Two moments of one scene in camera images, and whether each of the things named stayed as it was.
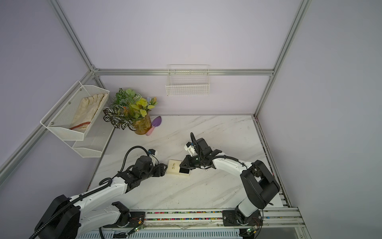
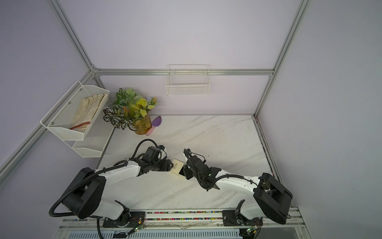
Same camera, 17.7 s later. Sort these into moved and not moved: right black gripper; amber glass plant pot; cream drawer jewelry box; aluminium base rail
Moved: right black gripper
Not moved: cream drawer jewelry box; aluminium base rail; amber glass plant pot
